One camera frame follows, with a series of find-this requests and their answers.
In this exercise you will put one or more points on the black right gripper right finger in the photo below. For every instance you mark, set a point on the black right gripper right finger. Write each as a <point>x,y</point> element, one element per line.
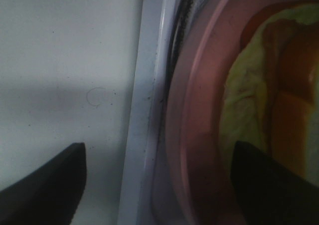
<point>268,193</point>

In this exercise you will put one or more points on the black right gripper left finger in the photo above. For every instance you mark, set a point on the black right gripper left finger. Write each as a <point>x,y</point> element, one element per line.
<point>51,194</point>

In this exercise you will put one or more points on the pink round plate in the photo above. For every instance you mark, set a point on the pink round plate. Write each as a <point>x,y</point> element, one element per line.
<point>193,111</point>

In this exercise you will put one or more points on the white bread sandwich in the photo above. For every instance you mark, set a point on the white bread sandwich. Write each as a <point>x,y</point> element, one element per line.
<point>271,96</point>

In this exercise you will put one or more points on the glass microwave turntable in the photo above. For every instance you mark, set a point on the glass microwave turntable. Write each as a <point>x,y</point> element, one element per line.
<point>176,41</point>

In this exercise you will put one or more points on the white microwave oven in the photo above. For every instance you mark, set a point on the white microwave oven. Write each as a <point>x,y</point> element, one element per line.
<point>146,196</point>

